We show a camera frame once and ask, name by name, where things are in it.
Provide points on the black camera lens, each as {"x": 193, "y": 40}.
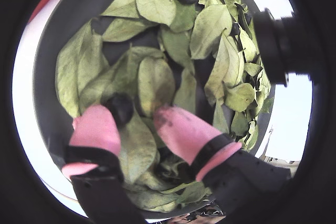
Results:
{"x": 275, "y": 48}

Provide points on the dark grey shallow bowl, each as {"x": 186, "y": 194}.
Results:
{"x": 52, "y": 103}

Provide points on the pink-tipped black gripper finger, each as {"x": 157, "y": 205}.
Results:
{"x": 92, "y": 129}
{"x": 183, "y": 134}

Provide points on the pile of green leaves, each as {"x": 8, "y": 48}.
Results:
{"x": 155, "y": 82}

